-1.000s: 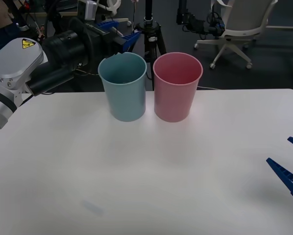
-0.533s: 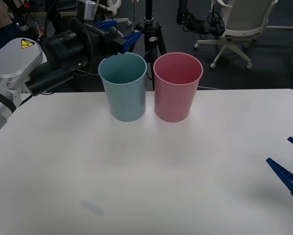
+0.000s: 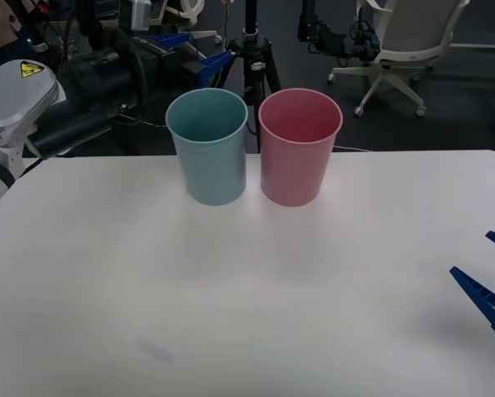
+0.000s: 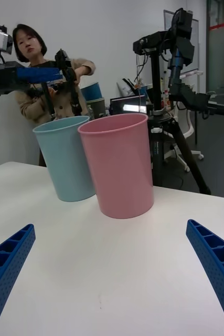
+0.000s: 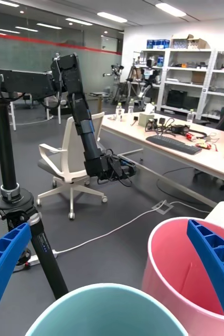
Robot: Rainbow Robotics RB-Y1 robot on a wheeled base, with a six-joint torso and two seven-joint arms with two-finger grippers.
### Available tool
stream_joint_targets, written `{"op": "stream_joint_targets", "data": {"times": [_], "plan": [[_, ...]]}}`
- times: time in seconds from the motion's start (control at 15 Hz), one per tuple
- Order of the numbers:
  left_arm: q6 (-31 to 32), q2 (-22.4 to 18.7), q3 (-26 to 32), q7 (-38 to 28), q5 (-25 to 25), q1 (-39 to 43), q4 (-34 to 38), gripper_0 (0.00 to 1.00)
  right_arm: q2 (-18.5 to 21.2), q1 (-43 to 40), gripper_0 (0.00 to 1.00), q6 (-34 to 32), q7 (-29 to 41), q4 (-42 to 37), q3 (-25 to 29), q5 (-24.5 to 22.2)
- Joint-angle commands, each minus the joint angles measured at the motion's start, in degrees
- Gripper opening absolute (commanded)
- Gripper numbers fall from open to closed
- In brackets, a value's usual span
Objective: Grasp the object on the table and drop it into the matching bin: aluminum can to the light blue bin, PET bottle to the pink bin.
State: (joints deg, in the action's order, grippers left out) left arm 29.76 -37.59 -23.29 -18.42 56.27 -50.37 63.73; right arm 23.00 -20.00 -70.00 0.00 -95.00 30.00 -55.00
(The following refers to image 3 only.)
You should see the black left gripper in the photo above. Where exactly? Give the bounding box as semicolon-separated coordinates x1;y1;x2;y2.
136;31;237;86

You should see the pale blue waste bin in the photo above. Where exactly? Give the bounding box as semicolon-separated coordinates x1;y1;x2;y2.
165;87;249;208

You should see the black equipment stand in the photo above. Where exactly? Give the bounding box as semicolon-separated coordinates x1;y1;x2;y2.
297;0;382;60

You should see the pink waste bin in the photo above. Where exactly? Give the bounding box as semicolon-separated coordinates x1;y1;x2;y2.
257;87;344;208

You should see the white office chair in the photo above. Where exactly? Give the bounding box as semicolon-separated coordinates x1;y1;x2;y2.
327;0;473;119

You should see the black camera tripod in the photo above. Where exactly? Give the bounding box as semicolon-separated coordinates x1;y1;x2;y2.
219;0;284;155

